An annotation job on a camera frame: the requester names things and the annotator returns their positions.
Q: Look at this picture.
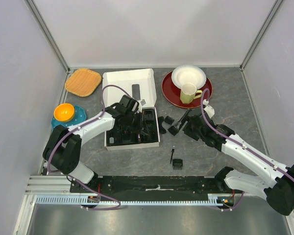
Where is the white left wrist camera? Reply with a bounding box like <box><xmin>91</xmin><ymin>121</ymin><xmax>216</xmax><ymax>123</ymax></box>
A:
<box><xmin>138</xmin><ymin>99</ymin><xmax>146</xmax><ymax>106</ymax></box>

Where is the woven orange tray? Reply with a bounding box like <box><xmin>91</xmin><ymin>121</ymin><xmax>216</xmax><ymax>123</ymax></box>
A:
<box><xmin>65</xmin><ymin>68</ymin><xmax>102</xmax><ymax>97</ymax></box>

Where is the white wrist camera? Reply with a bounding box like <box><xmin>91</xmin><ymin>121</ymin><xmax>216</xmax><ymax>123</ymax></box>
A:
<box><xmin>204</xmin><ymin>105</ymin><xmax>215</xmax><ymax>118</ymax></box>
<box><xmin>138</xmin><ymin>99</ymin><xmax>146</xmax><ymax>106</ymax></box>

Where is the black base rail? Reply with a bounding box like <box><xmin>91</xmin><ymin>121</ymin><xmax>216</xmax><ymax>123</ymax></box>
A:
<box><xmin>70</xmin><ymin>175</ymin><xmax>245</xmax><ymax>203</ymax></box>

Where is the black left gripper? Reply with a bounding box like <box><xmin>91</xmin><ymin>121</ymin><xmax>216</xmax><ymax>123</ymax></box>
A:
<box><xmin>124</xmin><ymin>111</ymin><xmax>150</xmax><ymax>136</ymax></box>

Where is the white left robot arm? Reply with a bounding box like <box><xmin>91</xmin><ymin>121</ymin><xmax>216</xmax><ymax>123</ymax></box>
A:
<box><xmin>43</xmin><ymin>95</ymin><xmax>147</xmax><ymax>192</ymax></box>

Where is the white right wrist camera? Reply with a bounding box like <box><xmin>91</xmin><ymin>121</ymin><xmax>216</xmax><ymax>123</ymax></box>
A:
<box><xmin>204</xmin><ymin>105</ymin><xmax>215</xmax><ymax>118</ymax></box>

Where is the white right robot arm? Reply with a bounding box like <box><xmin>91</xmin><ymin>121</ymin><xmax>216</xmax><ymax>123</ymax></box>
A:
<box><xmin>179</xmin><ymin>109</ymin><xmax>294</xmax><ymax>216</ymax></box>

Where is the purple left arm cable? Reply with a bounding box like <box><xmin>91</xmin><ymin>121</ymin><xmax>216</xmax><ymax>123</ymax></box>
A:
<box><xmin>46</xmin><ymin>84</ymin><xmax>138</xmax><ymax>212</ymax></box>

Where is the black cleaning brush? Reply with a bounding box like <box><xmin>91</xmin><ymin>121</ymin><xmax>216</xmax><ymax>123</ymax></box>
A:
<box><xmin>170</xmin><ymin>148</ymin><xmax>175</xmax><ymax>164</ymax></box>

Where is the light green mug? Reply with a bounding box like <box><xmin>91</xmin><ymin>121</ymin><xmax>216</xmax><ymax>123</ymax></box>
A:
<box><xmin>180</xmin><ymin>83</ymin><xmax>203</xmax><ymax>104</ymax></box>

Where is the orange small bowl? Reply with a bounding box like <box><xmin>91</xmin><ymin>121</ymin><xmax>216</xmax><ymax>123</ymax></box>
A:
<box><xmin>53</xmin><ymin>103</ymin><xmax>75</xmax><ymax>122</ymax></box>

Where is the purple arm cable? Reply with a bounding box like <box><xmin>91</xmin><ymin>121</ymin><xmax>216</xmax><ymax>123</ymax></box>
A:
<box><xmin>46</xmin><ymin>84</ymin><xmax>138</xmax><ymax>212</ymax></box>
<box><xmin>200</xmin><ymin>88</ymin><xmax>294</xmax><ymax>212</ymax></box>

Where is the teal dotted plate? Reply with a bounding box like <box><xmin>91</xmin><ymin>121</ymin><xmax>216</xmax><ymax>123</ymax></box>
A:
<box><xmin>51</xmin><ymin>103</ymin><xmax>87</xmax><ymax>129</ymax></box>

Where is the light blue cable duct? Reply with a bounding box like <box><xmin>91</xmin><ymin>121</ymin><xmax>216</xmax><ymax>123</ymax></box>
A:
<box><xmin>36</xmin><ymin>194</ymin><xmax>223</xmax><ymax>206</ymax></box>

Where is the black clipper guard comb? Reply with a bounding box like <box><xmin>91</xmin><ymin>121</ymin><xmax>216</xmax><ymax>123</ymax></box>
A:
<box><xmin>164</xmin><ymin>116</ymin><xmax>174</xmax><ymax>125</ymax></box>

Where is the black plastic insert tray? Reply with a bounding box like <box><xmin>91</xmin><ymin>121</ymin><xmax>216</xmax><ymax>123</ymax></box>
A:
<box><xmin>105</xmin><ymin>108</ymin><xmax>159</xmax><ymax>147</ymax></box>

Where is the red round plate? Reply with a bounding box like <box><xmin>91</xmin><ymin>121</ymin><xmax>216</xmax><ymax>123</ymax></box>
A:
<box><xmin>162</xmin><ymin>71</ymin><xmax>213</xmax><ymax>109</ymax></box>

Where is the white ceramic bowl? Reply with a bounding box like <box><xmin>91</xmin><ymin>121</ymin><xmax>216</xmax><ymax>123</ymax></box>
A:
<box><xmin>171</xmin><ymin>65</ymin><xmax>207</xmax><ymax>89</ymax></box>

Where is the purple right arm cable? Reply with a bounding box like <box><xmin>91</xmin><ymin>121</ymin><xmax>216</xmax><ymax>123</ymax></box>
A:
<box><xmin>200</xmin><ymin>88</ymin><xmax>294</xmax><ymax>212</ymax></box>

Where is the white cardboard box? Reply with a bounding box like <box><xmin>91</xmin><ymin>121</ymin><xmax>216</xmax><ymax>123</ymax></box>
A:
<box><xmin>102</xmin><ymin>69</ymin><xmax>160</xmax><ymax>151</ymax></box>

